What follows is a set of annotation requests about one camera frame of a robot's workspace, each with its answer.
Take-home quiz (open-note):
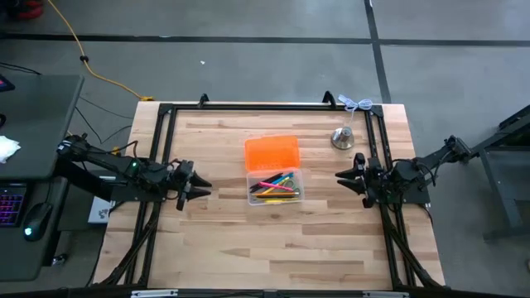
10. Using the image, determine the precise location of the black desk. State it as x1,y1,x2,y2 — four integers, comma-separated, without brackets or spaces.
0,74,86,282

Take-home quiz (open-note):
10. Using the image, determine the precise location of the white crumpled tissue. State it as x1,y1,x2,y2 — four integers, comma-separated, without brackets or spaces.
0,135,22,165

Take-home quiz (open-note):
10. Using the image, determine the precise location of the backlit keyboard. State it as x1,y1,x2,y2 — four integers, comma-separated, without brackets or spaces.
0,184,28,228

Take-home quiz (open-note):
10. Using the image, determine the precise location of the black aluminium table frame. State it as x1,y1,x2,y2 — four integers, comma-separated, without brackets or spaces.
89,101,446,298

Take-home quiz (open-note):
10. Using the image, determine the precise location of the black computer mouse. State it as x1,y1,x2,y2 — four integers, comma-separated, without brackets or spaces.
22,201,54,243

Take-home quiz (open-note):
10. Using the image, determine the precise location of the yellow highlighter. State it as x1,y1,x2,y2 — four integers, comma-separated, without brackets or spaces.
262,176,292,195

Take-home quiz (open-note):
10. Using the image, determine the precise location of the black device with red light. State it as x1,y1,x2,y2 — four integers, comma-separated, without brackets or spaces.
0,74,17,94

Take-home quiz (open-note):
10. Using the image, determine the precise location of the thin black cable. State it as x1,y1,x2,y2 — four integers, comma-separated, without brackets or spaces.
78,96,133,121
75,105,133,145
0,61,42,76

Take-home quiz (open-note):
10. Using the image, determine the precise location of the silver aluminium bracket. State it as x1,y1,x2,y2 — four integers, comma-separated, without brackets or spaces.
131,289,179,298
363,291,410,298

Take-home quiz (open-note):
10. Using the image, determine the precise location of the metal cylinder weight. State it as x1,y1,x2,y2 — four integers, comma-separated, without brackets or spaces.
330,126,356,151

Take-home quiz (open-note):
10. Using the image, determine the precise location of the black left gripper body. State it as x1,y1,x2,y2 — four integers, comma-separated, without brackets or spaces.
167,159,195,211

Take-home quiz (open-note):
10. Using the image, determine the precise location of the clear box with orange lid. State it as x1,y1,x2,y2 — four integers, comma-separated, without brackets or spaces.
243,134,306,207

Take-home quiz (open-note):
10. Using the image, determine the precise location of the white string bundle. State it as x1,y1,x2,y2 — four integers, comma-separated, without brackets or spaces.
337,94,373,121

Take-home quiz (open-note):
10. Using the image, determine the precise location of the orange wooden pencil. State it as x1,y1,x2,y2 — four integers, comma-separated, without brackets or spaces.
254,191,300,199

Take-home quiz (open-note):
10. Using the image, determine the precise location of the blue highlighter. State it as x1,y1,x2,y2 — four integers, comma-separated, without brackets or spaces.
271,171,295,185

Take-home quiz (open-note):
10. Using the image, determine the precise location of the white printed box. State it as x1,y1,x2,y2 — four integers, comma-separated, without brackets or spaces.
87,196,115,224

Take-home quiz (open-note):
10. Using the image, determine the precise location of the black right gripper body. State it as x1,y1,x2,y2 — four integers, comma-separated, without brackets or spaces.
351,151,388,209

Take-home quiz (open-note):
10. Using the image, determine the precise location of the black side table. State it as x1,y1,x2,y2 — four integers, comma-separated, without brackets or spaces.
456,103,530,242

